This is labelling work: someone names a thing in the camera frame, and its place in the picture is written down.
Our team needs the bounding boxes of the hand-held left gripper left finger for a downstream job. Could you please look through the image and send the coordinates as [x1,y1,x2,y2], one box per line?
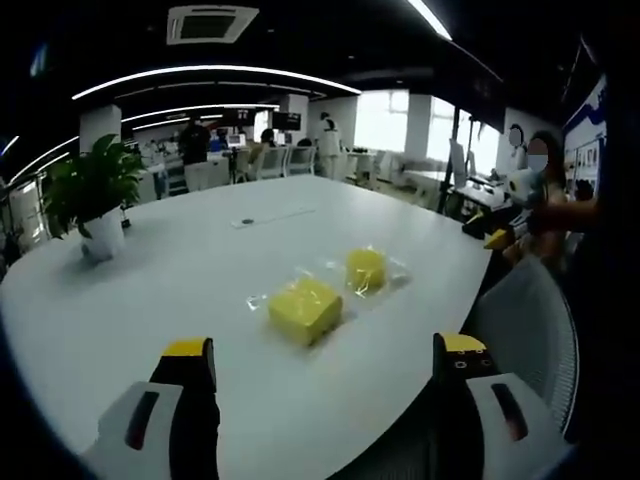
[82,337,222,480]

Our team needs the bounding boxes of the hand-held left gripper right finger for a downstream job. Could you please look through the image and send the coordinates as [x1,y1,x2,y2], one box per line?
[429,332,576,480]

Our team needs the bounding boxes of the grey mesh office chair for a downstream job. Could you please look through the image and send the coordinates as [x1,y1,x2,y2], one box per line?
[473,258,582,437]

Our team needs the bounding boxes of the white office chair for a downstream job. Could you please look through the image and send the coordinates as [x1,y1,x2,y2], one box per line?
[256,145,290,181]
[287,145,318,178]

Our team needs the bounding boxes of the straight ceiling strip light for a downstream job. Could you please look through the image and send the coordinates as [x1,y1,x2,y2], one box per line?
[406,0,454,42]

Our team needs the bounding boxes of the green potted plant white pot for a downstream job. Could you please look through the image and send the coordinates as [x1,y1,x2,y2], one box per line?
[42,133,149,263]

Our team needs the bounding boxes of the curved ceiling strip light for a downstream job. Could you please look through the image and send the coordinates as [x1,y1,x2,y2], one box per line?
[71,63,363,101]

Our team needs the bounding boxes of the ceiling air conditioner vent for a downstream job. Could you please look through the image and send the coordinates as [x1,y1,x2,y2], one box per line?
[166,5,260,47]

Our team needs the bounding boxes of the blue white wall poster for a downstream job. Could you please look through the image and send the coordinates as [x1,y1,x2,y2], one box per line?
[561,74,610,187]

